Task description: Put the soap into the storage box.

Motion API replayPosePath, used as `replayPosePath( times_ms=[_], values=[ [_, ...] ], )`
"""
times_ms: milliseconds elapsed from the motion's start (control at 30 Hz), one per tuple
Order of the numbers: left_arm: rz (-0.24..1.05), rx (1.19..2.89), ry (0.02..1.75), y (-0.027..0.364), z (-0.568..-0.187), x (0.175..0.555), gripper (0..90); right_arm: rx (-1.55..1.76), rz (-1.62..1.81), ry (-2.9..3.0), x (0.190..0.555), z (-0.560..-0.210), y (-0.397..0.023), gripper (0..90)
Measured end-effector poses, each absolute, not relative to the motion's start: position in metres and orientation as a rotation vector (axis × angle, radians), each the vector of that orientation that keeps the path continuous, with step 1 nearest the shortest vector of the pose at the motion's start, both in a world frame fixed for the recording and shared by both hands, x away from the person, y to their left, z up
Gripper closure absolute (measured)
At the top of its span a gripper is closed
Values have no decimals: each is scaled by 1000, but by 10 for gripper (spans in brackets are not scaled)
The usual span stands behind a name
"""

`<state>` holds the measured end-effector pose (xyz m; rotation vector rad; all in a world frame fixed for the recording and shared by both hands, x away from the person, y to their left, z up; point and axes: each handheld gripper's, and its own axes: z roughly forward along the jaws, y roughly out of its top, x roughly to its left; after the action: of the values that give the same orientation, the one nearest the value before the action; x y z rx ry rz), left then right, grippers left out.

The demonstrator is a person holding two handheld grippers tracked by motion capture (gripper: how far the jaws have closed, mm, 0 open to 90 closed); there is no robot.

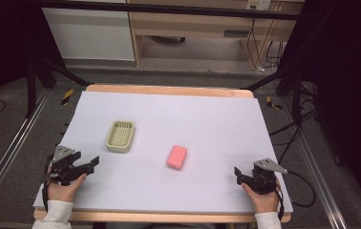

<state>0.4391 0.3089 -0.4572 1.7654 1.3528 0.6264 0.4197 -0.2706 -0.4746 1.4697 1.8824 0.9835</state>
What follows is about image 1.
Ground white wall power outlet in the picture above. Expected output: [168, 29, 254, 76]
[245, 0, 271, 11]

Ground black cables under desk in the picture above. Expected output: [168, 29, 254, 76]
[245, 17, 287, 72]

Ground bundle of black floor cables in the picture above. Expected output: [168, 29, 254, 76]
[268, 80, 325, 165]

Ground wooden table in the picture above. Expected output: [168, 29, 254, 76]
[32, 83, 293, 224]

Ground person's right hand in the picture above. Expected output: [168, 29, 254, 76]
[240, 181, 281, 215]

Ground person's left hand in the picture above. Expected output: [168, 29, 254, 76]
[46, 173, 88, 203]

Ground black horizontal frame bar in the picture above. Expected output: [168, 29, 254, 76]
[36, 0, 301, 21]

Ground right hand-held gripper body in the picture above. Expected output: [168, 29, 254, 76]
[247, 157, 288, 196]

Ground pink soap bar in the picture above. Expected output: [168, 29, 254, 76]
[166, 144, 189, 172]

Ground metal floor rail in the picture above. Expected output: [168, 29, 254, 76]
[281, 96, 358, 229]
[0, 88, 53, 220]

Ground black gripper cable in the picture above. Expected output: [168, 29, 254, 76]
[41, 154, 55, 214]
[275, 169, 317, 221]

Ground white foam board mat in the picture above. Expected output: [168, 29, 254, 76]
[32, 91, 294, 216]

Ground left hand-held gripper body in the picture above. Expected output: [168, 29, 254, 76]
[46, 144, 88, 187]

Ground white cabinet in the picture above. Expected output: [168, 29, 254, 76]
[41, 6, 136, 62]

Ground light wooden desk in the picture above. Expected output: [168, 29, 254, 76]
[126, 0, 306, 71]

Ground yellow black striped marker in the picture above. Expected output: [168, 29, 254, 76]
[265, 94, 282, 111]
[60, 88, 74, 107]

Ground black metal stand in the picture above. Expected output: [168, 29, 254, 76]
[25, 56, 93, 118]
[241, 63, 307, 123]

